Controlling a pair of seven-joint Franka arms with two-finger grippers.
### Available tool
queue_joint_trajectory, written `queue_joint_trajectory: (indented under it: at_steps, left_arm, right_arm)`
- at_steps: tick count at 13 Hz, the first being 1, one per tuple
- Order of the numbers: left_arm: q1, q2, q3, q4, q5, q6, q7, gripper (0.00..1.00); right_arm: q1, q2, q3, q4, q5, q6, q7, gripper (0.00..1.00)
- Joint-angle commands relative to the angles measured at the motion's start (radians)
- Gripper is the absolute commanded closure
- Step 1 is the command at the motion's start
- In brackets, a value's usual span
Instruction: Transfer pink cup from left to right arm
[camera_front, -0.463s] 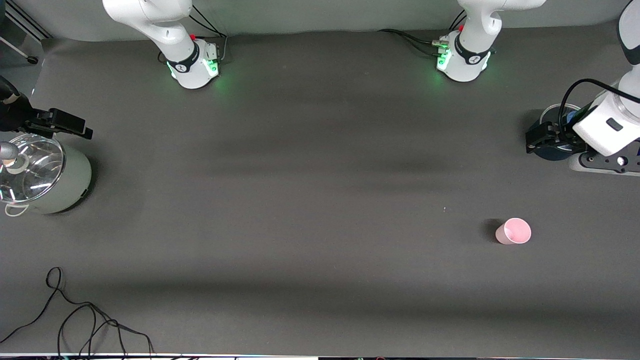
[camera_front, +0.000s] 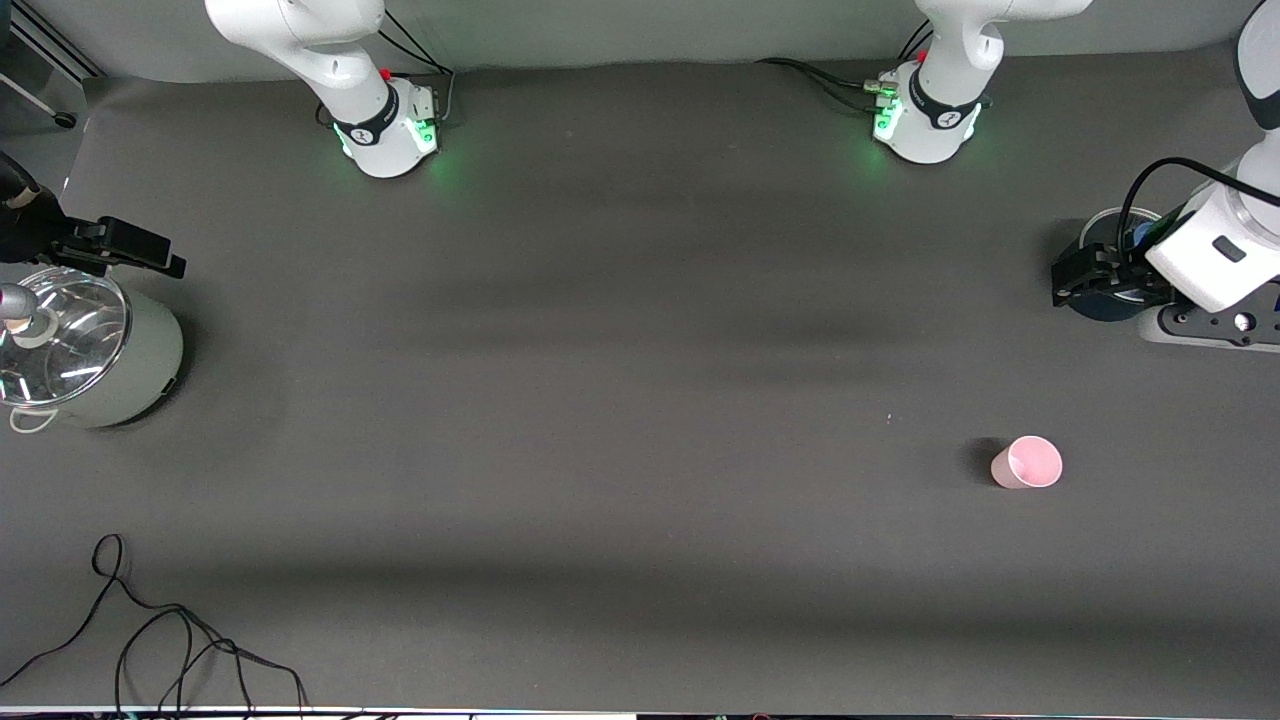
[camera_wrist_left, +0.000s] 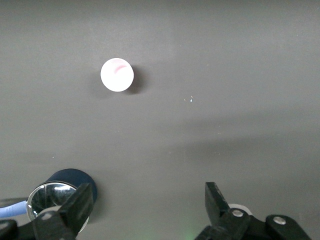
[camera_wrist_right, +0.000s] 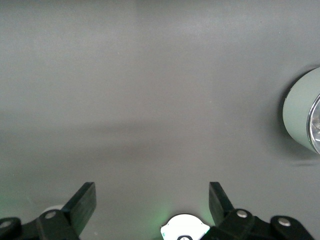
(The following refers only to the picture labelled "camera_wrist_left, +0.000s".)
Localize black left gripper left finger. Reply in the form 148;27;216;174
0;182;95;240

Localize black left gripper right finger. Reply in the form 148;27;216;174
194;181;312;240

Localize pink plastic cup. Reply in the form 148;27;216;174
100;57;135;93

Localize dark blue saucepan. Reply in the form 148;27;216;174
0;168;98;218

